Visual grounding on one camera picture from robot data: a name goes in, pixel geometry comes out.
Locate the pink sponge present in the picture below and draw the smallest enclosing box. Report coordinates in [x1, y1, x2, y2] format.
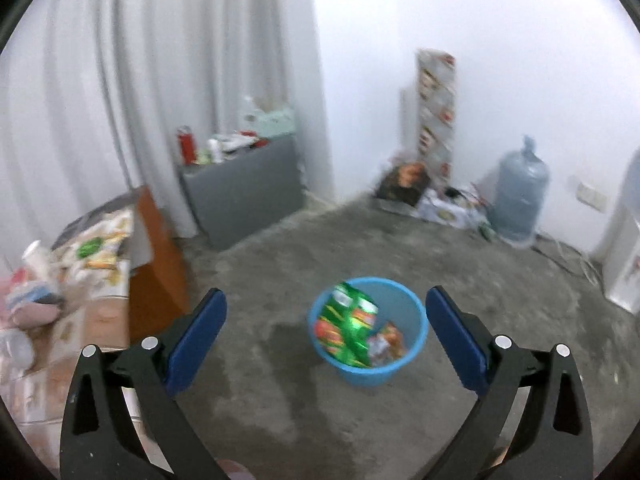
[9, 302, 61, 330]

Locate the green snack bag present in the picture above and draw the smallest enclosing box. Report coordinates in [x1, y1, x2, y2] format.
[314, 282, 378, 368]

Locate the blue white medicine box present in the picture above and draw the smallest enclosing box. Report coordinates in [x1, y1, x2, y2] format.
[6, 281, 62, 310]

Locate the blue plastic trash basket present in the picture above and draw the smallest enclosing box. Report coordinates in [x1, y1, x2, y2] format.
[307, 278, 428, 387]

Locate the patterned tablecloth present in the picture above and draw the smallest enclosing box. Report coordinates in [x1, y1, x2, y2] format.
[1, 206, 136, 470]

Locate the small green packet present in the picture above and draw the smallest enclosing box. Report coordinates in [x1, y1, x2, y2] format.
[76, 236, 104, 260]

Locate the white paper cup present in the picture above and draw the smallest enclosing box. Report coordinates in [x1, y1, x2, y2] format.
[22, 240, 55, 282]

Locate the blue water jug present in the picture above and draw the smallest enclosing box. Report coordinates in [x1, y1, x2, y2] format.
[488, 136, 550, 248]

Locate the grey cabinet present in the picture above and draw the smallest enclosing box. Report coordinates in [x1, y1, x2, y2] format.
[180, 134, 305, 252]

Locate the dark snack bag on floor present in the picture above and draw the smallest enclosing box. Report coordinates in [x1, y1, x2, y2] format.
[374, 162, 431, 207]

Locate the small white bottle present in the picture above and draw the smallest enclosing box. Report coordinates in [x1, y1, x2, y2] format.
[207, 138, 224, 165]

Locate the red thermos bottle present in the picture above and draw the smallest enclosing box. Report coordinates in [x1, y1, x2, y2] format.
[177, 126, 198, 166]

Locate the green storage basket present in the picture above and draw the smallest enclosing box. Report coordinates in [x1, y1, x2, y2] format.
[254, 106, 296, 139]

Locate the patterned rolled mat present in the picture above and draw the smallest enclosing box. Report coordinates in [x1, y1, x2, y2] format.
[416, 49, 456, 186]

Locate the grey curtain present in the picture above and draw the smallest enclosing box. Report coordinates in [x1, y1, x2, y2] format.
[1, 0, 335, 272]

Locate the wall power socket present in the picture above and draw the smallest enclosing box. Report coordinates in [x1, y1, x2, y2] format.
[575, 182, 608, 212]

